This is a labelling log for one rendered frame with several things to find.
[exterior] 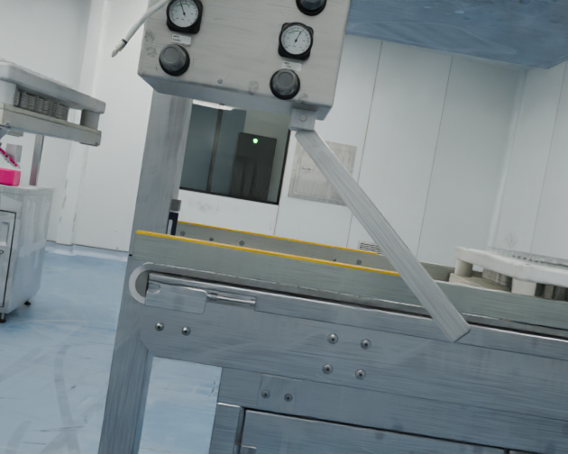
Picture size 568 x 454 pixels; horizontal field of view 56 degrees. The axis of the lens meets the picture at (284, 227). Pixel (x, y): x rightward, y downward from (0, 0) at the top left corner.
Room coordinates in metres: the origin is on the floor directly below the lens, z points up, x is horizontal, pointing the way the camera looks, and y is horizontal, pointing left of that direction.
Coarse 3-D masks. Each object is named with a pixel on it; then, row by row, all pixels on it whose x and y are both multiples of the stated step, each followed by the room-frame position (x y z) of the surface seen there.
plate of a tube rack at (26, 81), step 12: (0, 72) 0.62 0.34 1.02; (12, 72) 0.62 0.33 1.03; (24, 72) 0.64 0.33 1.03; (24, 84) 0.65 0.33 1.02; (36, 84) 0.67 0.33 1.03; (48, 84) 0.69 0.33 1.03; (60, 84) 0.72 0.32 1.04; (48, 96) 0.72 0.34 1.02; (60, 96) 0.73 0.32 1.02; (72, 96) 0.75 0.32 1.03; (84, 96) 0.79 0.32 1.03; (72, 108) 0.85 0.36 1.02; (84, 108) 0.81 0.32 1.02; (96, 108) 0.83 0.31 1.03
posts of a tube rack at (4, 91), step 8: (0, 80) 0.62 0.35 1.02; (0, 88) 0.62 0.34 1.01; (8, 88) 0.62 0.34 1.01; (0, 96) 0.62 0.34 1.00; (8, 96) 0.63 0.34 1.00; (88, 112) 0.83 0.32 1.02; (80, 120) 0.84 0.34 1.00; (88, 120) 0.83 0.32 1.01; (96, 120) 0.84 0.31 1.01; (96, 128) 0.84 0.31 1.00
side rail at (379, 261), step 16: (192, 224) 0.90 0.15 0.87; (208, 240) 0.90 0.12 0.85; (224, 240) 0.90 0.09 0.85; (240, 240) 0.90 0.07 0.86; (256, 240) 0.90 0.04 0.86; (272, 240) 0.90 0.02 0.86; (304, 256) 0.90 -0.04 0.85; (320, 256) 0.91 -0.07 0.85; (336, 256) 0.91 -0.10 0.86; (352, 256) 0.91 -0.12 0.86; (368, 256) 0.91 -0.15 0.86; (384, 256) 0.91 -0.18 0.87; (432, 272) 0.91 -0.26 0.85; (448, 272) 0.91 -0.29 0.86; (480, 272) 0.91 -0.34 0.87
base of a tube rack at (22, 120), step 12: (0, 108) 0.62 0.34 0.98; (12, 108) 0.63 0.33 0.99; (0, 120) 0.62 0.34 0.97; (12, 120) 0.63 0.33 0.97; (24, 120) 0.66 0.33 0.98; (36, 120) 0.68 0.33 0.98; (48, 120) 0.71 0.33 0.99; (60, 120) 0.74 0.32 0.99; (36, 132) 0.72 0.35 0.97; (48, 132) 0.71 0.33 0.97; (60, 132) 0.74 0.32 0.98; (72, 132) 0.77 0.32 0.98; (84, 132) 0.80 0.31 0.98; (96, 132) 0.84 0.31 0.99
